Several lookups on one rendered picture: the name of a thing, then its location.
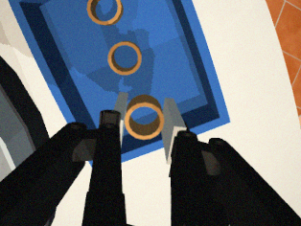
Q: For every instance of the bronze bushing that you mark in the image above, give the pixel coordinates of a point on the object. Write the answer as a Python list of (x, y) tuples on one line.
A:
[(91, 9), (121, 70), (144, 131)]

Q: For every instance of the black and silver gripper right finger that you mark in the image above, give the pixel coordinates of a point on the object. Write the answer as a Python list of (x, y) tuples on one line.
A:
[(242, 196)]

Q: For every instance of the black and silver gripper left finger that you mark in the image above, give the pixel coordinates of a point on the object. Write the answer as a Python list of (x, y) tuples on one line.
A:
[(32, 191)]

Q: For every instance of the blue crate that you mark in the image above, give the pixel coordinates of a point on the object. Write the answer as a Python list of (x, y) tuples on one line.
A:
[(71, 52)]

